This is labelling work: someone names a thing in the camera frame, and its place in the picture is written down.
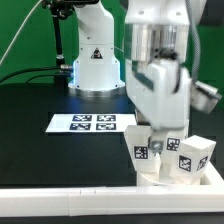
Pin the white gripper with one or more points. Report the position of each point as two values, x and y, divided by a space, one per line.
161 100

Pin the white round stool seat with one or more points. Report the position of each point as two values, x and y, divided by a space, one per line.
157 179

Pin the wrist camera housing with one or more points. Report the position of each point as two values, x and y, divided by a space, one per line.
204 97

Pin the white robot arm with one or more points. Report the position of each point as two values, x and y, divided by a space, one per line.
162 58

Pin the black camera stand pole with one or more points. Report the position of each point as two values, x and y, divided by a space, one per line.
61 10

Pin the white L-shaped fence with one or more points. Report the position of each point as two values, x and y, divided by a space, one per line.
206 197

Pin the white marker sheet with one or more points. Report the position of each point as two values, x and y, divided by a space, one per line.
90 123

